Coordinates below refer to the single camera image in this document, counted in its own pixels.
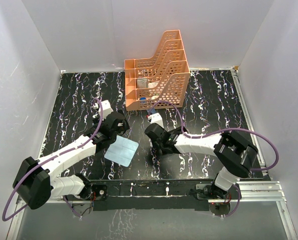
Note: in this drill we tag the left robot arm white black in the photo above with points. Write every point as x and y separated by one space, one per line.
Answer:
38 180

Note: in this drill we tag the aluminium frame rail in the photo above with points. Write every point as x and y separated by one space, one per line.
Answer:
260 214

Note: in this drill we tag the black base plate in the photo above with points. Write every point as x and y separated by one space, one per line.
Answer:
163 194

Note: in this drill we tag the grey packet in organizer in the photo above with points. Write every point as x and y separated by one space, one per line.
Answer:
142 83

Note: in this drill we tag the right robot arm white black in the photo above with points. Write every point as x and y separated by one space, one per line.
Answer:
235 152

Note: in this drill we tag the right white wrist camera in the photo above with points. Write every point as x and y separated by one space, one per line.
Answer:
156 118

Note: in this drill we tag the light blue cleaning cloth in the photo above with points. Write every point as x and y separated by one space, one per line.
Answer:
121 151

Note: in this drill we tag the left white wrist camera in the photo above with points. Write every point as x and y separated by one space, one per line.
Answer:
105 110

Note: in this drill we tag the white paper in organizer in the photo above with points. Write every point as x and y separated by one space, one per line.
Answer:
155 88

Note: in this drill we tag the orange plastic file organizer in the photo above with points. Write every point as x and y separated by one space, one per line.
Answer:
162 77

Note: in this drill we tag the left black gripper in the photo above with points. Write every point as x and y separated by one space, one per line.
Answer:
124 127

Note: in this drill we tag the black sunglasses case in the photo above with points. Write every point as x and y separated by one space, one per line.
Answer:
155 149

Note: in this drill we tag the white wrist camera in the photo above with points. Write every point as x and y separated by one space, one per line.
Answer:
105 110
156 118

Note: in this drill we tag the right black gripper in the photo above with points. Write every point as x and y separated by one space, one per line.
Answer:
162 127

